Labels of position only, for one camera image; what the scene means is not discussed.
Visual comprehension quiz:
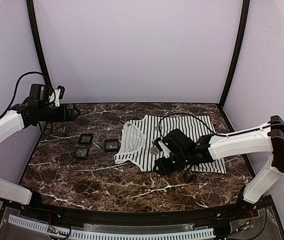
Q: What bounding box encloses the black square box right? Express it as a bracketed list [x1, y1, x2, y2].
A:
[104, 139, 120, 153]

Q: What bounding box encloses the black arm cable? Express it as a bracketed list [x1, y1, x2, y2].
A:
[0, 71, 45, 131]
[158, 114, 284, 156]

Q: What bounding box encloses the white slotted cable duct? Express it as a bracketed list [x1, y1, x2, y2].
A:
[6, 214, 216, 240]

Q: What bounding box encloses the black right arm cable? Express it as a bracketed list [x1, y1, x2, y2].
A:
[158, 114, 284, 156]

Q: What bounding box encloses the black left frame post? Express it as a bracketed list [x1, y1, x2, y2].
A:
[26, 0, 58, 108]

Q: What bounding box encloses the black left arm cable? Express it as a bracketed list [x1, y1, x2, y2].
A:
[0, 71, 45, 131]

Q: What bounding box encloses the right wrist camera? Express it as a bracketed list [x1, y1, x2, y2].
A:
[153, 139, 171, 158]

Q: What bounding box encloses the black square box rear left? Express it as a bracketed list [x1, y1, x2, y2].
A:
[78, 133, 94, 145]

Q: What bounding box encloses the striped black white garment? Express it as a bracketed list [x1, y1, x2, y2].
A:
[114, 114, 226, 174]

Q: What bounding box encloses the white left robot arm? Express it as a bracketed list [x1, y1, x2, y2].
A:
[0, 103, 81, 206]

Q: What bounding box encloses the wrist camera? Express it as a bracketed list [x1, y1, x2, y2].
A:
[153, 139, 171, 158]
[55, 85, 65, 107]

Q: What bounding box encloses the black square box front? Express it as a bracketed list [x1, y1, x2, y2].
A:
[73, 146, 90, 160]

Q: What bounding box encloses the black frame post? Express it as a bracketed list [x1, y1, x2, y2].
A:
[218, 0, 250, 108]
[26, 0, 58, 108]

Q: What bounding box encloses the black front table rail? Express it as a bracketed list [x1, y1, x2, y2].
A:
[4, 196, 275, 227]

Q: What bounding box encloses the black square box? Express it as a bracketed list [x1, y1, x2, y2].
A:
[73, 146, 90, 160]
[78, 133, 94, 145]
[104, 139, 120, 153]

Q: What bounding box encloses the black right frame post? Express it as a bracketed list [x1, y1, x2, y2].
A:
[218, 0, 250, 108]

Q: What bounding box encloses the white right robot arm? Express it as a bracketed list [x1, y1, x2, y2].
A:
[153, 115, 284, 204]

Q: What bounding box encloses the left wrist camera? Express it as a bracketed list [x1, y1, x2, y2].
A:
[55, 85, 65, 107]

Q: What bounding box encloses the purple round brooch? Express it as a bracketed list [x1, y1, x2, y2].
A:
[149, 146, 159, 155]

